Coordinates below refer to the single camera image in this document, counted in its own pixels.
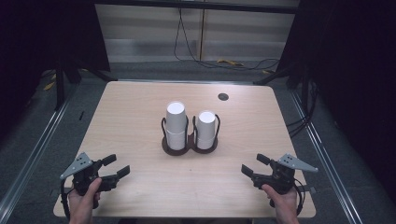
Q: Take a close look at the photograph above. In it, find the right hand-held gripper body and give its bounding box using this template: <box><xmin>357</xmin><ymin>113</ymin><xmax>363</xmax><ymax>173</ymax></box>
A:
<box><xmin>251</xmin><ymin>152</ymin><xmax>319</xmax><ymax>209</ymax></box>

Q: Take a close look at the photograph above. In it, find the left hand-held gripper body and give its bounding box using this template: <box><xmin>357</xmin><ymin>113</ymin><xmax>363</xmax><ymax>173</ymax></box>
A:
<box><xmin>60</xmin><ymin>151</ymin><xmax>120</xmax><ymax>209</ymax></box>

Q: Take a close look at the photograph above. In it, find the dark brown double cup holder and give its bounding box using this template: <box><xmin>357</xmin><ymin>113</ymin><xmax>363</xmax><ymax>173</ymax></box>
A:
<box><xmin>161</xmin><ymin>114</ymin><xmax>221</xmax><ymax>157</ymax></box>

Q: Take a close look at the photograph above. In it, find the person's right hand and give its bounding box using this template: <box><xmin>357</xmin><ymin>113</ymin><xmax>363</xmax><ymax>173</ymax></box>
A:
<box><xmin>261</xmin><ymin>183</ymin><xmax>301</xmax><ymax>224</ymax></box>

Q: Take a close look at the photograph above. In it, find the person's left hand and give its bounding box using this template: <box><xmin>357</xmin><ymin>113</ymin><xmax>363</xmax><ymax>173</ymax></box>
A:
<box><xmin>67</xmin><ymin>177</ymin><xmax>103</xmax><ymax>224</ymax></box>

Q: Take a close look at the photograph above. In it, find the black metal stand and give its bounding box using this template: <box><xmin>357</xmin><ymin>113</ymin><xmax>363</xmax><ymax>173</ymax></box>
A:
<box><xmin>252</xmin><ymin>63</ymin><xmax>300</xmax><ymax>87</ymax></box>
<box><xmin>53</xmin><ymin>59</ymin><xmax>119</xmax><ymax>112</ymax></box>

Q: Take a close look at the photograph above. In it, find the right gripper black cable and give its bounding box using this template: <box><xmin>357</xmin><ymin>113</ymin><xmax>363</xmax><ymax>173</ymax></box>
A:
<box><xmin>292</xmin><ymin>177</ymin><xmax>305</xmax><ymax>217</ymax></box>

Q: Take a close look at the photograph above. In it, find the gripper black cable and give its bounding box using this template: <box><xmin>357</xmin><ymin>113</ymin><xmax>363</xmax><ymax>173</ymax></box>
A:
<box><xmin>292</xmin><ymin>177</ymin><xmax>305</xmax><ymax>217</ymax></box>
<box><xmin>60</xmin><ymin>178</ymin><xmax>73</xmax><ymax>220</ymax></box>

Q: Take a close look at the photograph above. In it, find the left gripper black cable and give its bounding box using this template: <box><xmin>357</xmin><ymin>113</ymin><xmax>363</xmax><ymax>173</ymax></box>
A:
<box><xmin>60</xmin><ymin>178</ymin><xmax>73</xmax><ymax>220</ymax></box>

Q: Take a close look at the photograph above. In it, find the metal floor rail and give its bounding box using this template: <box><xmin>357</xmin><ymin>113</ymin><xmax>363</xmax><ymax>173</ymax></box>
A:
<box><xmin>0</xmin><ymin>92</ymin><xmax>78</xmax><ymax>217</ymax></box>
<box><xmin>290</xmin><ymin>90</ymin><xmax>364</xmax><ymax>224</ymax></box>

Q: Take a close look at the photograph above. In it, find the black floor cable bundle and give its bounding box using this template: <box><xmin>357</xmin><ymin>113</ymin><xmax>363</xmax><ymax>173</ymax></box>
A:
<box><xmin>285</xmin><ymin>78</ymin><xmax>319</xmax><ymax>138</ymax></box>

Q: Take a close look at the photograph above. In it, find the black hanging wall cable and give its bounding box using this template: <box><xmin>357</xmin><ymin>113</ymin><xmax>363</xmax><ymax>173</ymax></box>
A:
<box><xmin>173</xmin><ymin>7</ymin><xmax>281</xmax><ymax>72</ymax></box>

